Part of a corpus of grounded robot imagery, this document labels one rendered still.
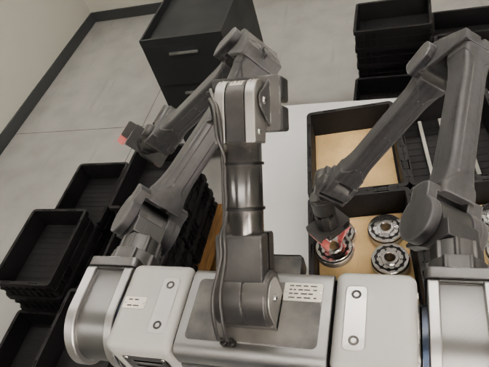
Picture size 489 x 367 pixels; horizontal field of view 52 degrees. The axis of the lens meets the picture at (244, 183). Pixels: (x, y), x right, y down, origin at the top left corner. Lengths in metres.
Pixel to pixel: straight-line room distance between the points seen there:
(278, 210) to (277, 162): 0.25
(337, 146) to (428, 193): 1.06
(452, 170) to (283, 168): 1.22
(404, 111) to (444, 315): 0.54
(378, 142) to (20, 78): 3.72
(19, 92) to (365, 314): 4.07
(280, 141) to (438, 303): 1.52
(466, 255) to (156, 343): 0.42
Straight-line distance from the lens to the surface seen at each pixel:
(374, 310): 0.64
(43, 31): 4.84
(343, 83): 3.51
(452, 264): 0.72
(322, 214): 1.29
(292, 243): 1.74
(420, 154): 1.78
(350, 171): 1.18
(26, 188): 3.79
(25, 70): 4.60
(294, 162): 2.00
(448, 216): 0.76
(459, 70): 0.97
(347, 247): 1.43
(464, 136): 0.87
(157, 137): 1.23
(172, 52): 2.68
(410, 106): 1.09
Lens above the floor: 2.09
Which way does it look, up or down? 45 degrees down
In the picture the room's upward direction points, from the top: 20 degrees counter-clockwise
